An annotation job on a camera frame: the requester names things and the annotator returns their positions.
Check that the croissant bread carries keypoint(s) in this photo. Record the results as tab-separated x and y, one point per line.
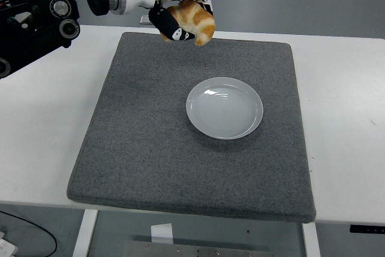
198	20

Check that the white round plate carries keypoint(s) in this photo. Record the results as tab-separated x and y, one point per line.
224	109

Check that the grey metal plate with screws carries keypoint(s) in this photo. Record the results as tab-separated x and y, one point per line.
195	249

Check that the small square floor socket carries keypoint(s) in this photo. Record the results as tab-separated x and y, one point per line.
144	20

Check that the grey felt mat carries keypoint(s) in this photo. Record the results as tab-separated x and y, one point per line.
150	166

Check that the white table leg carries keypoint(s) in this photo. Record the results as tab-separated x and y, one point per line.
311	240
85	233

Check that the white device on floor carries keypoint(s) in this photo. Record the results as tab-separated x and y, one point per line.
6	246

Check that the black table control panel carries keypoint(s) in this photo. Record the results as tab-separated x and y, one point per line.
367	228

